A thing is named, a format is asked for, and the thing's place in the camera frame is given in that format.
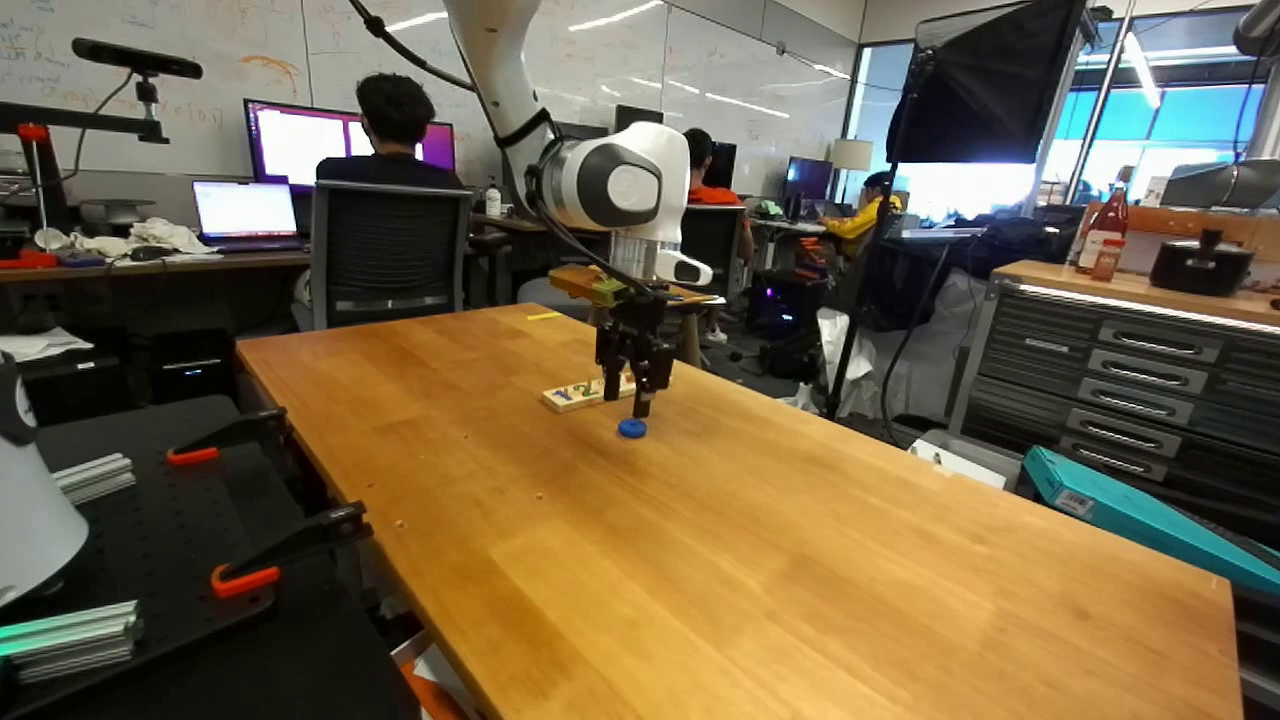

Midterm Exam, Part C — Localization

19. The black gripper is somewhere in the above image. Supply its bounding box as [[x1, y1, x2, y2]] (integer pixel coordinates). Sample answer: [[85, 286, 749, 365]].
[[592, 285, 681, 424]]

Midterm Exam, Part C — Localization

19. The wooden abacus base with spikes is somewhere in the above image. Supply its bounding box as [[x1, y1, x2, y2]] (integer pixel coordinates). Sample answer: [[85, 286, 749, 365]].
[[540, 372, 639, 414]]

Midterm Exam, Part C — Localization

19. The wooden half-round stool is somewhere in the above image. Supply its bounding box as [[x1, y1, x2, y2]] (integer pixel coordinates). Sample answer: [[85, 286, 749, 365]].
[[545, 259, 733, 367]]

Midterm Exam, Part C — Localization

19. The person orange shirt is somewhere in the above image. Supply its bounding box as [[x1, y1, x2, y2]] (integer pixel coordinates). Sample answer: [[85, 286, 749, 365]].
[[681, 124, 749, 213]]

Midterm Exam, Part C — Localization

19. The black light stand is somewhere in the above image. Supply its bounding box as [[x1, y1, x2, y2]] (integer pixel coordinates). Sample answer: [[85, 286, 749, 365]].
[[821, 156, 938, 420]]

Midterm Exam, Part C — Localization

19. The small blue lit monitor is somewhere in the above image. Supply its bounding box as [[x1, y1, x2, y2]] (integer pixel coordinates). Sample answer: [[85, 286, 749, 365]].
[[775, 150, 838, 206]]

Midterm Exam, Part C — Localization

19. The grey mesh office chair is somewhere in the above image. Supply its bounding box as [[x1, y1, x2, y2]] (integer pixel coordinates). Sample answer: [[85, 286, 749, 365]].
[[302, 174, 480, 336]]

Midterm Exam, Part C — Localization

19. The person yellow shirt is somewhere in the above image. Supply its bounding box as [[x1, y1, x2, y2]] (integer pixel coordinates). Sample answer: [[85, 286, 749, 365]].
[[812, 169, 911, 256]]

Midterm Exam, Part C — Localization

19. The white table lamp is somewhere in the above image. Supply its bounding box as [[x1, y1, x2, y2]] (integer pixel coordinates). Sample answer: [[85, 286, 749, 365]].
[[825, 135, 879, 178]]

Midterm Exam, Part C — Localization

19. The white flat box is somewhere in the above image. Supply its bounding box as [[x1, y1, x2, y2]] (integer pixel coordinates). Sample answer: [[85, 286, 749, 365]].
[[907, 427, 1029, 493]]

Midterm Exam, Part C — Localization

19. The seated person dark hair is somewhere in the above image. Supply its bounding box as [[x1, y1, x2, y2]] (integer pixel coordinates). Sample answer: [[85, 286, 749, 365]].
[[311, 68, 465, 191]]

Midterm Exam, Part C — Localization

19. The purple lit monitor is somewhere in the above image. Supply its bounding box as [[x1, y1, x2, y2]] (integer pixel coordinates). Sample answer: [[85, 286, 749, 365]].
[[240, 96, 465, 191]]

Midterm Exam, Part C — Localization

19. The open laptop white screen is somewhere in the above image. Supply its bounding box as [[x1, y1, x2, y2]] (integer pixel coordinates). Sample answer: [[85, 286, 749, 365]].
[[186, 174, 308, 259]]

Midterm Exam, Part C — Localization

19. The black softbox light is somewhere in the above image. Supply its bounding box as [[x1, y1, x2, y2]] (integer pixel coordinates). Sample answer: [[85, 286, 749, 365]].
[[882, 0, 1091, 170]]

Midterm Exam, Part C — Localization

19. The dark office desk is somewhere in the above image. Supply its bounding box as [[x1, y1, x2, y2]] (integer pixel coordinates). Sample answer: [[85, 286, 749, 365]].
[[0, 244, 319, 413]]

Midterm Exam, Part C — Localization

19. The red orange bottle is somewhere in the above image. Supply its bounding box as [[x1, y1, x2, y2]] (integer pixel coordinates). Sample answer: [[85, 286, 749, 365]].
[[1073, 178, 1131, 285]]

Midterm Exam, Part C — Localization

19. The grey drawer cabinet wooden top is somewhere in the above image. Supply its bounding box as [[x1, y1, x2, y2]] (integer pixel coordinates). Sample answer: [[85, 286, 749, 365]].
[[945, 256, 1280, 527]]

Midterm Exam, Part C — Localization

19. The white cloth heap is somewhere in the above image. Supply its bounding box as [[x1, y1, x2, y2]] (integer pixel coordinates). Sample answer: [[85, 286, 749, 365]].
[[27, 214, 217, 266]]

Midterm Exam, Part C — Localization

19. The teal case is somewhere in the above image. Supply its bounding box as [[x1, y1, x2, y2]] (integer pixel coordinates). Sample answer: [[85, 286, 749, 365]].
[[1020, 444, 1280, 608]]

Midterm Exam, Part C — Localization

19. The black pot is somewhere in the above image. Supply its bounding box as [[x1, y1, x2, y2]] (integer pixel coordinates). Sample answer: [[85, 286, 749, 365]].
[[1149, 225, 1259, 300]]

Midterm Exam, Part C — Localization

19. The black clamp orange handle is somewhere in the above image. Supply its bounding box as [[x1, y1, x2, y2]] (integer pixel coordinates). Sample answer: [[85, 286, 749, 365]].
[[388, 632, 471, 720], [164, 403, 290, 477], [203, 500, 373, 602]]

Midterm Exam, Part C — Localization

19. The aluminium rail piece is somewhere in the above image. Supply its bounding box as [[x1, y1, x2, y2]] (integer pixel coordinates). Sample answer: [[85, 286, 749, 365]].
[[0, 596, 145, 689], [49, 448, 139, 508]]

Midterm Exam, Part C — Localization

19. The black bar camera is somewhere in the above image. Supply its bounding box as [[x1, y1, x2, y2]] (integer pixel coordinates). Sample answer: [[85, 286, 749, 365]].
[[66, 30, 208, 84]]

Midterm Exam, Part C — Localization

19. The black red camera stand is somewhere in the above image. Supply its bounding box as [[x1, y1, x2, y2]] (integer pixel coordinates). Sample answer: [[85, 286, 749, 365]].
[[0, 74, 174, 233]]

